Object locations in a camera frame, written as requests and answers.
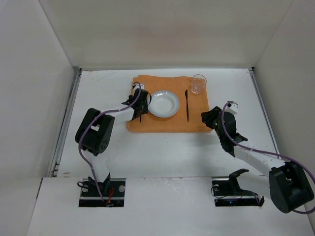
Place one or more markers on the clear plastic cup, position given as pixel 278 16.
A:
pixel 198 83

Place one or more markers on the orange cloth napkin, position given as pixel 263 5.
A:
pixel 198 103

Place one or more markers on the left aluminium table rail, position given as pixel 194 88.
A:
pixel 57 153

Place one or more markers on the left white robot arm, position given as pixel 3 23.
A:
pixel 94 132

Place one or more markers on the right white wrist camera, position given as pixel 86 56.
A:
pixel 232 107

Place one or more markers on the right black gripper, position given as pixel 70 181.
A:
pixel 211 118

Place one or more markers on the clear plastic plate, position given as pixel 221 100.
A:
pixel 164 104

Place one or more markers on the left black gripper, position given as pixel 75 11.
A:
pixel 140 108

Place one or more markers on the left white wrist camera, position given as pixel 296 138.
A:
pixel 137 85

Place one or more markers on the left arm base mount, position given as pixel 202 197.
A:
pixel 113 194

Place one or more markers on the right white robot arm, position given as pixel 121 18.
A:
pixel 282 179

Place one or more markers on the black plastic knife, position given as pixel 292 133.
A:
pixel 187 105

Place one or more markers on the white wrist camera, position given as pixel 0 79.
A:
pixel 232 107
pixel 137 85

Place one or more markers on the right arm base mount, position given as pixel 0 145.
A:
pixel 227 193

